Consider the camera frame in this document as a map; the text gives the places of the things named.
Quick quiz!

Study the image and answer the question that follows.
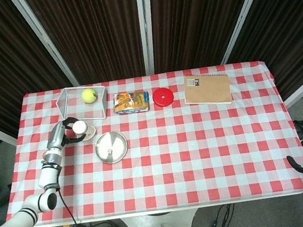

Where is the clear plastic box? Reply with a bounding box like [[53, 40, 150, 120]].
[[53, 82, 110, 126]]

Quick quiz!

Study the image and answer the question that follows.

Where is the red white checkered tablecloth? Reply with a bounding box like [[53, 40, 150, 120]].
[[0, 54, 303, 227]]

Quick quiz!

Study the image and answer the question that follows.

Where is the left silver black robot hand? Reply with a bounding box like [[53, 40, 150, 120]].
[[42, 115, 89, 151]]

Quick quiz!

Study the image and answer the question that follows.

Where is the brown spiral notebook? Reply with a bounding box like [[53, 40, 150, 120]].
[[181, 69, 234, 111]]

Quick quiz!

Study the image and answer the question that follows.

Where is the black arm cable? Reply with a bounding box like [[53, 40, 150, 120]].
[[54, 183, 79, 227]]

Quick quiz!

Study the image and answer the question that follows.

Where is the red round disc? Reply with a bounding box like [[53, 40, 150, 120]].
[[151, 86, 176, 108]]

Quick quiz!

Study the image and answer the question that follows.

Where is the white paper cup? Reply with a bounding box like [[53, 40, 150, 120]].
[[68, 118, 98, 144]]

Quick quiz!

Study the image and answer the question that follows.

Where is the white table frame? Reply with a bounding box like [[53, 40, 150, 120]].
[[31, 187, 303, 227]]

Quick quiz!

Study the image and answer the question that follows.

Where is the yellow tennis ball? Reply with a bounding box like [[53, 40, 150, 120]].
[[81, 87, 98, 105]]

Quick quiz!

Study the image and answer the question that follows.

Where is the silver metal plate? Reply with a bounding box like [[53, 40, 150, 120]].
[[92, 129, 131, 167]]

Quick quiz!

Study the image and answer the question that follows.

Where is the white partition post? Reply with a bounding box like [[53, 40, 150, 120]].
[[211, 0, 285, 65], [135, 0, 163, 76], [10, 0, 81, 94]]

